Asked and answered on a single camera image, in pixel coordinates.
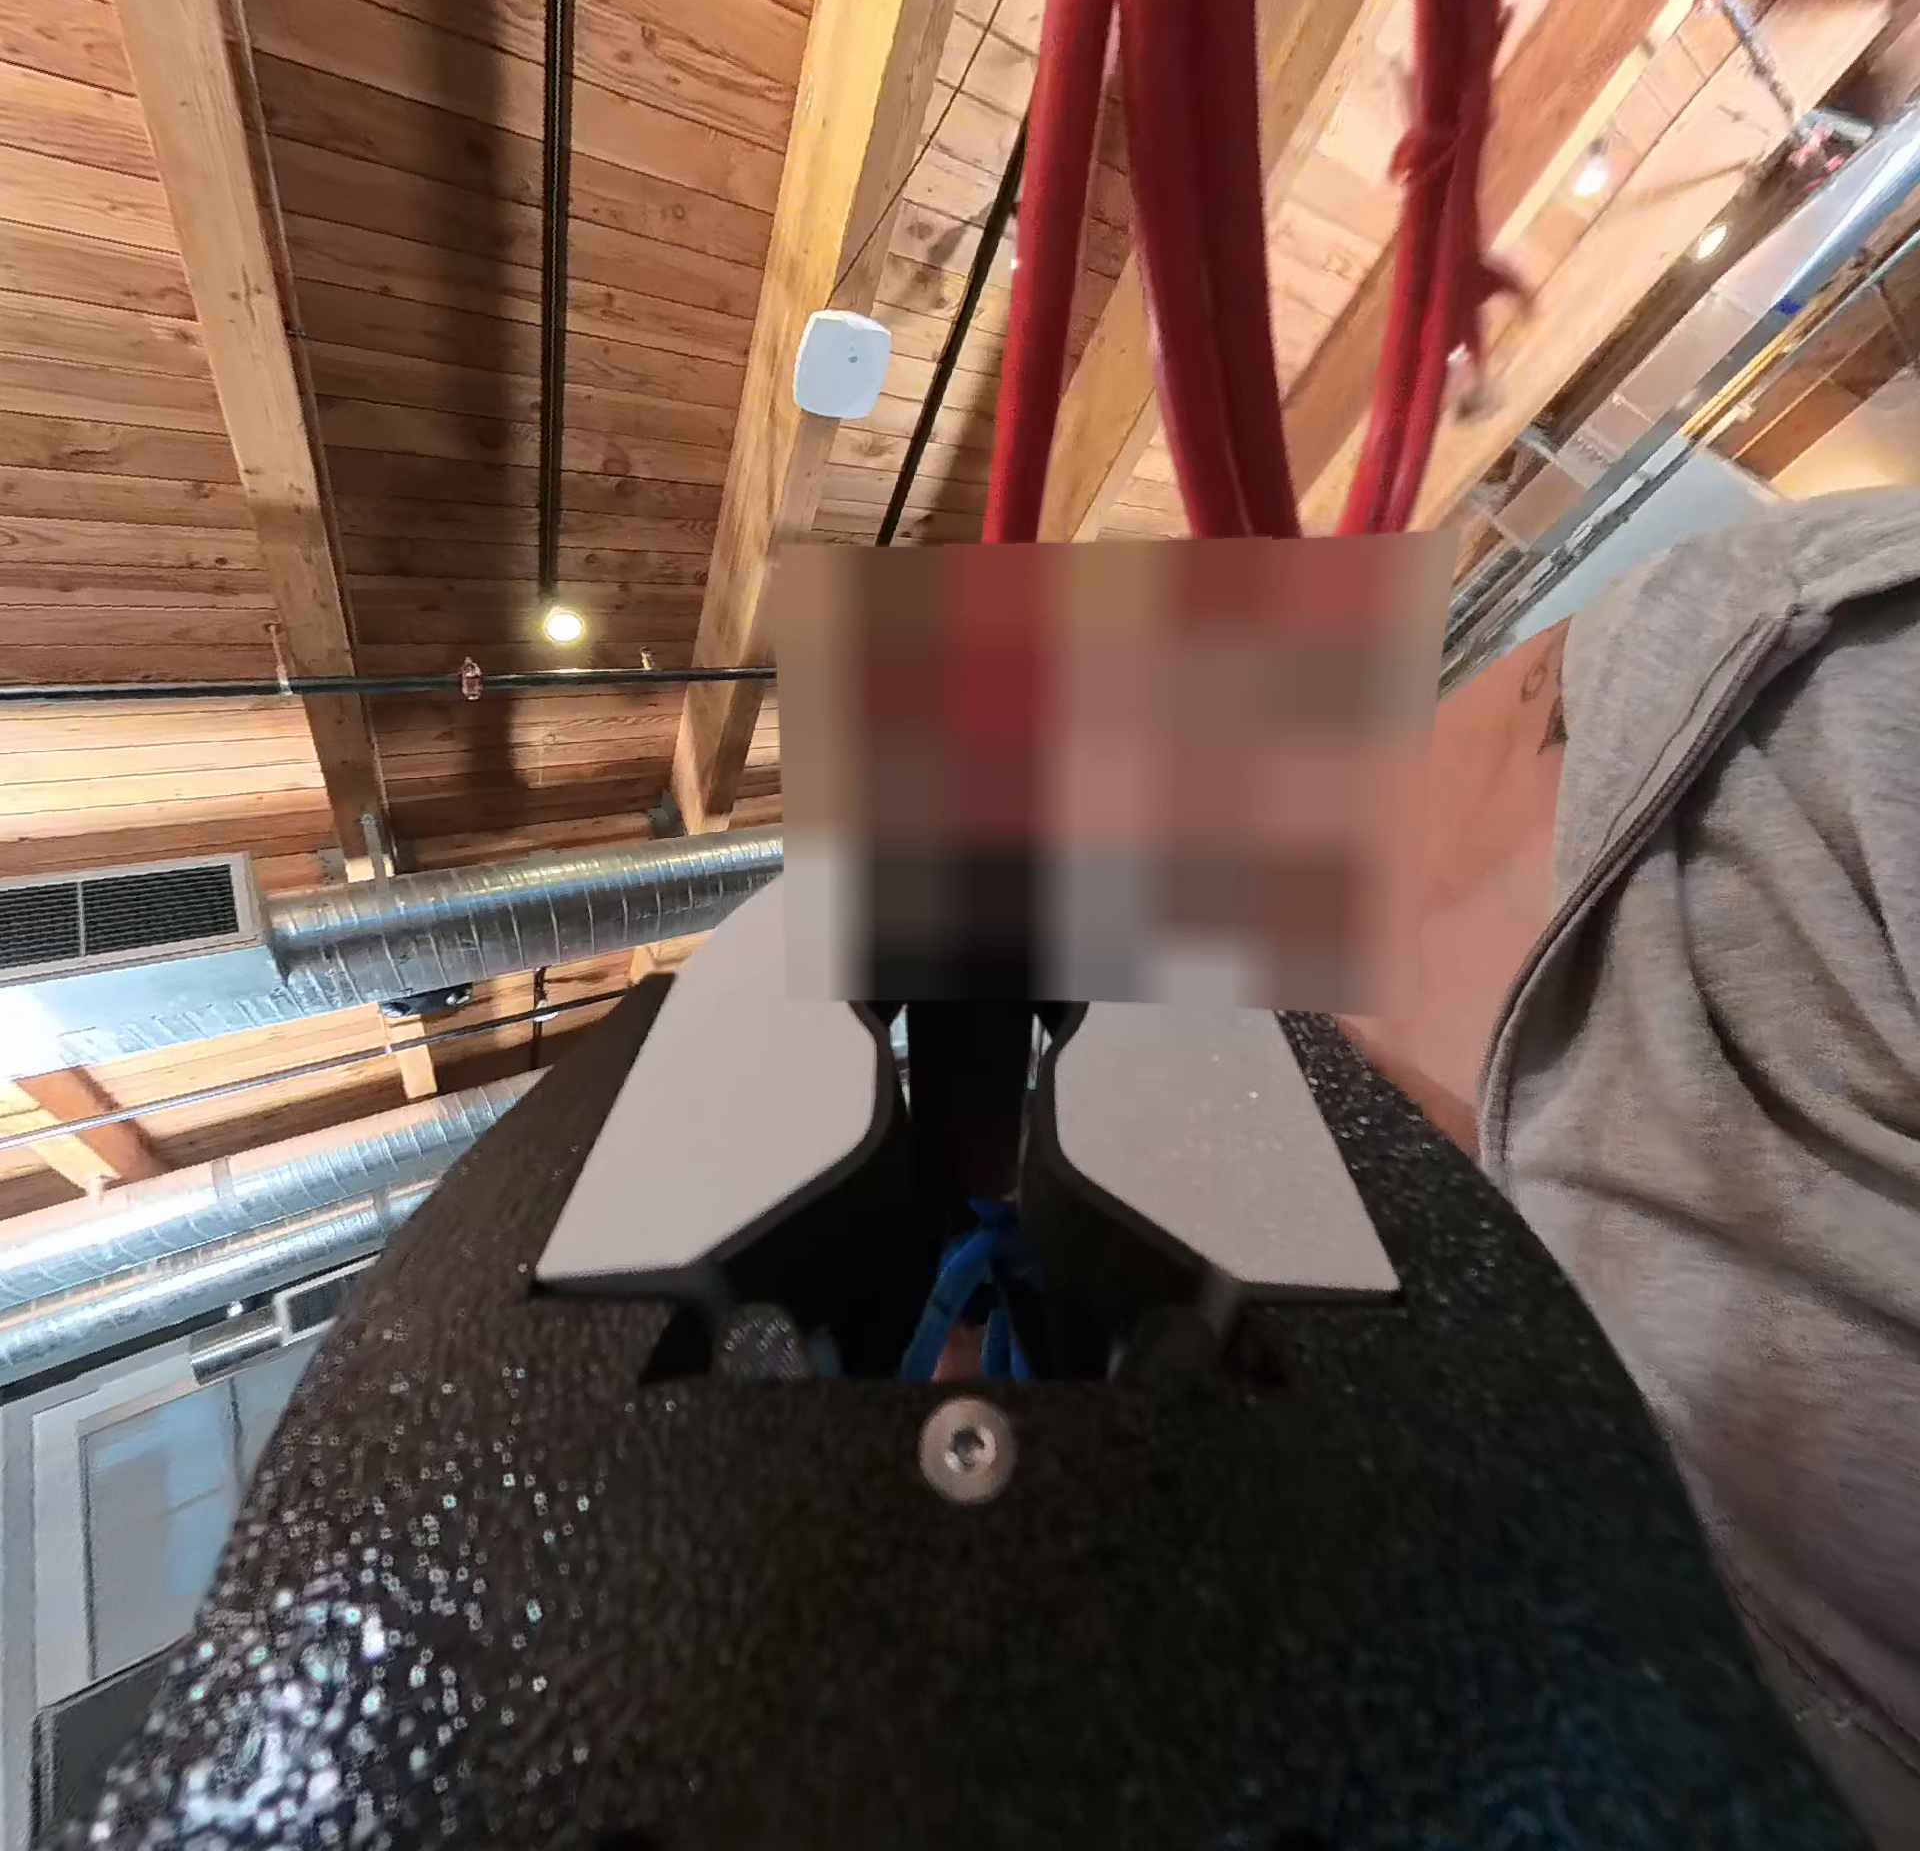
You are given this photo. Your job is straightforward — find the red ethernet cable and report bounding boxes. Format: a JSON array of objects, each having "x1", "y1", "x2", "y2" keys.
[{"x1": 980, "y1": 0, "x2": 1522, "y2": 542}]

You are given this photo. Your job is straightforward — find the white ceiling sensor box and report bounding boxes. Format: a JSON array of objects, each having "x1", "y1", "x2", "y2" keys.
[{"x1": 792, "y1": 308, "x2": 899, "y2": 424}]

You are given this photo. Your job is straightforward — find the black ceiling cable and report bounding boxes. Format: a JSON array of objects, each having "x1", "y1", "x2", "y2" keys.
[{"x1": 874, "y1": 120, "x2": 1033, "y2": 551}]

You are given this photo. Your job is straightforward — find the black ethernet adapter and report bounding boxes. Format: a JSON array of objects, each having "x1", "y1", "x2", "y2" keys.
[{"x1": 900, "y1": 1000, "x2": 1042, "y2": 1196}]

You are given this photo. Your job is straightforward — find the thin metal conduit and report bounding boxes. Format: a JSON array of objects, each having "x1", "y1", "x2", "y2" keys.
[{"x1": 0, "y1": 984, "x2": 650, "y2": 1153}]

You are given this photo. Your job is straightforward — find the black vertical ceiling pipe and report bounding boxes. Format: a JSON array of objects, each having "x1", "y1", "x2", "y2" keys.
[{"x1": 534, "y1": 0, "x2": 582, "y2": 610}]

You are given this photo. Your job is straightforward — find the thin silver air duct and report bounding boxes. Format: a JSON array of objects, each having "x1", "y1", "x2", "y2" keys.
[{"x1": 0, "y1": 1187, "x2": 395, "y2": 1384}]

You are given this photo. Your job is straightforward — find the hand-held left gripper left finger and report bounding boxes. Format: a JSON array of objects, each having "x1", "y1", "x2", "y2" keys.
[{"x1": 529, "y1": 875, "x2": 905, "y2": 1301}]

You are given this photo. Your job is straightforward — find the square metal duct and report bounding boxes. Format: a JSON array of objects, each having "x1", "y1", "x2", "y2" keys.
[{"x1": 1437, "y1": 120, "x2": 1920, "y2": 656}]

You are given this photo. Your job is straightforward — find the silver ribbed air duct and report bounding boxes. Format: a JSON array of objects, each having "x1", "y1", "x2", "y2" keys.
[{"x1": 260, "y1": 826, "x2": 788, "y2": 1006}]

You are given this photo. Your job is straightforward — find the person's grey hoodie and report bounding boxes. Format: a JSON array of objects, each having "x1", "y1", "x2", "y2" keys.
[{"x1": 1475, "y1": 490, "x2": 1920, "y2": 1796}]

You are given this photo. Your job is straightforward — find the metal air vent grille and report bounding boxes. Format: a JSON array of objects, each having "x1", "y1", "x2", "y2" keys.
[{"x1": 0, "y1": 850, "x2": 273, "y2": 984}]

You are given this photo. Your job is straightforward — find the long silver air duct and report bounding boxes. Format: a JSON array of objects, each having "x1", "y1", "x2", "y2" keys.
[{"x1": 0, "y1": 1068, "x2": 560, "y2": 1315}]

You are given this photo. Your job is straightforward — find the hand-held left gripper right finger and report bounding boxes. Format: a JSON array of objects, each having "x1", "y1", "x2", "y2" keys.
[{"x1": 1029, "y1": 1006, "x2": 1407, "y2": 1301}]

